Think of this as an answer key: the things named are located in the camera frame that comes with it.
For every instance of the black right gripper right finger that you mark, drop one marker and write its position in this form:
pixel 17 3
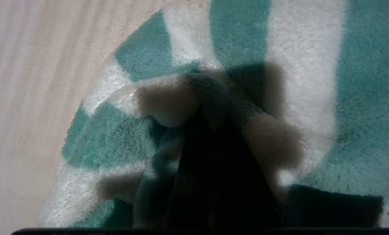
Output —
pixel 243 189

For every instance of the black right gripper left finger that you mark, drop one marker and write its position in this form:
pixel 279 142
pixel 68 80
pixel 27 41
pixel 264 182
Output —
pixel 194 189

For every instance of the teal white striped towel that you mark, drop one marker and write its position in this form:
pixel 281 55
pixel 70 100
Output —
pixel 305 65

